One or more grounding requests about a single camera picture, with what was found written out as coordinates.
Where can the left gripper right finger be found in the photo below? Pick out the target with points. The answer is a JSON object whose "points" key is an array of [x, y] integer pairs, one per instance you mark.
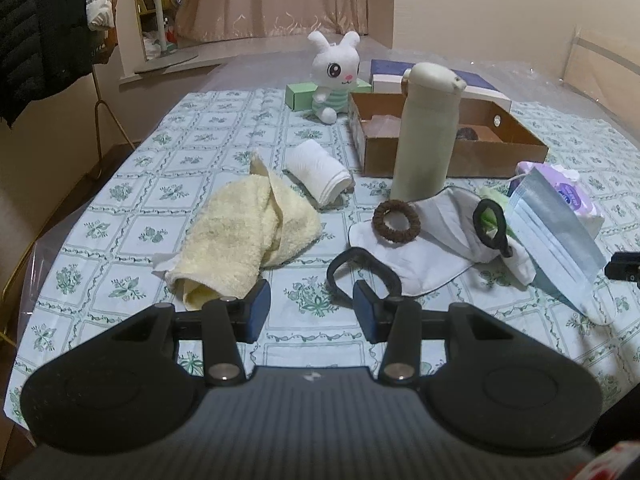
{"points": [[397, 321]]}

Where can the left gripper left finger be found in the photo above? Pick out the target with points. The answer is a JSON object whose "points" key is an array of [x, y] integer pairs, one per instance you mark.
{"points": [[226, 322]]}

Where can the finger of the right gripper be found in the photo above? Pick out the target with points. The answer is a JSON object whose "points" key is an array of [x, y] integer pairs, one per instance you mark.
{"points": [[624, 266]]}

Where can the blue surgical mask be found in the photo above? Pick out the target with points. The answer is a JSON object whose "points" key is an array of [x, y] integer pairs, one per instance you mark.
{"points": [[569, 260]]}

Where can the brown hair scrunchie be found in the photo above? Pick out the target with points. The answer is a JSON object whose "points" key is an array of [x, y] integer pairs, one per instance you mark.
{"points": [[396, 221]]}

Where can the white cloth bag black handles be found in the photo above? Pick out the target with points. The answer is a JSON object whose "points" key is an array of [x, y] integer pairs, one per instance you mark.
{"points": [[446, 246]]}

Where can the yellow towel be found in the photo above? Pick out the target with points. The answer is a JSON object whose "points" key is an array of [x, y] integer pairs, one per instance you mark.
{"points": [[249, 224]]}

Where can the light green cloth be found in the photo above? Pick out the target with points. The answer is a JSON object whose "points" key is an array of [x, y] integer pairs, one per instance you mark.
{"points": [[489, 218]]}

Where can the purple tissue pack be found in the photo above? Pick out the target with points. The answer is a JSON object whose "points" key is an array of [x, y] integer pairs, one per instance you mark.
{"points": [[567, 183]]}

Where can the rolled white towel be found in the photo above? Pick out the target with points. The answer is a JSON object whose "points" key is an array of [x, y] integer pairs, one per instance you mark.
{"points": [[322, 176]]}

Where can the patterned green white tablecloth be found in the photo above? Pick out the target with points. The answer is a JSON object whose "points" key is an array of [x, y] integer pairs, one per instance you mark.
{"points": [[103, 273]]}

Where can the clear plastic bag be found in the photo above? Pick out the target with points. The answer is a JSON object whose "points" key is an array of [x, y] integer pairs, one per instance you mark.
{"points": [[382, 126]]}

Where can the dark purple scrunchie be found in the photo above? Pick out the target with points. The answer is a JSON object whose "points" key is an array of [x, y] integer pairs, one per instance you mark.
{"points": [[467, 133]]}

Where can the cream thermos bottle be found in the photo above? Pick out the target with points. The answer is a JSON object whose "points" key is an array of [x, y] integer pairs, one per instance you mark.
{"points": [[429, 124]]}

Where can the small green box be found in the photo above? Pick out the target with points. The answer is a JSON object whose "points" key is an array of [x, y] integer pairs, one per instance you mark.
{"points": [[299, 96]]}

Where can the blue and white flat box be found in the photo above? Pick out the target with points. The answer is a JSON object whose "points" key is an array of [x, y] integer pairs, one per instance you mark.
{"points": [[388, 76]]}

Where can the white plush bunny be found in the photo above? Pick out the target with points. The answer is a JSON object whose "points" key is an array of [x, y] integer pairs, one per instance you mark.
{"points": [[334, 71]]}

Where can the brown jacket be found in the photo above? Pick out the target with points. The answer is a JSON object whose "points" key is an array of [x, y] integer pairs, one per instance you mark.
{"points": [[110, 40]]}

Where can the black puffer jacket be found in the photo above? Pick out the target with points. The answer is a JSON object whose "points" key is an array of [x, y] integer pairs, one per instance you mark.
{"points": [[45, 48]]}

